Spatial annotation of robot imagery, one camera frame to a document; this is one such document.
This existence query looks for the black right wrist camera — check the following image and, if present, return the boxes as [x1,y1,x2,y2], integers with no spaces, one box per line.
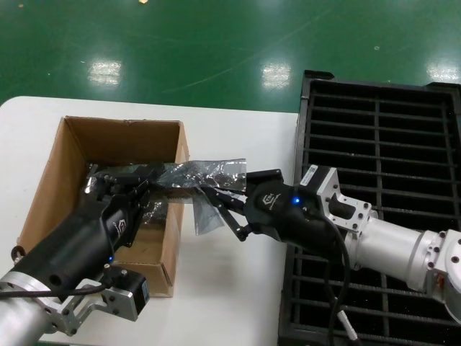
[297,163,329,192]

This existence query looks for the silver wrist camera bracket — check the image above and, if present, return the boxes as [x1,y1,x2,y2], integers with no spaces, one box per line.
[53,284,140,338]
[316,167,374,239]

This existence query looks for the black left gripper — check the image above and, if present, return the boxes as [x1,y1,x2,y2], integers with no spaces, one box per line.
[14,164,165,303]

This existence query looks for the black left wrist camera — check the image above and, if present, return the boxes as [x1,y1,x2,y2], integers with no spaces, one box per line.
[106,265,151,314]

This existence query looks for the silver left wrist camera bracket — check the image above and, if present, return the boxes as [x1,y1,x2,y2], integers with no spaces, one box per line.
[53,284,140,338]

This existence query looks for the thin black left camera cable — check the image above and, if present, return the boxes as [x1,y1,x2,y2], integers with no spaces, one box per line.
[0,283,109,300]

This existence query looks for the brown cardboard box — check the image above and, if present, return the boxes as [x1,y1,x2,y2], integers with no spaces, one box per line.
[16,115,190,299]

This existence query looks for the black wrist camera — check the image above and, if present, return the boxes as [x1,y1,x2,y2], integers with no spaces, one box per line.
[297,163,329,192]
[106,265,151,314]

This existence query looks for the black slotted plastic container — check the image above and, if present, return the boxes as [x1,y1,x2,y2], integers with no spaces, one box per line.
[277,69,461,346]

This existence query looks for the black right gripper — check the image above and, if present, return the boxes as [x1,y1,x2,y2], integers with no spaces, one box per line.
[204,167,346,258]

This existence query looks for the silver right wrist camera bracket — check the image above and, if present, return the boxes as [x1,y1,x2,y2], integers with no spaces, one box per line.
[316,167,374,239]

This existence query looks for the grey antistatic bag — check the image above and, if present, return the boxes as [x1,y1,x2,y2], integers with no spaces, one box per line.
[85,156,250,238]

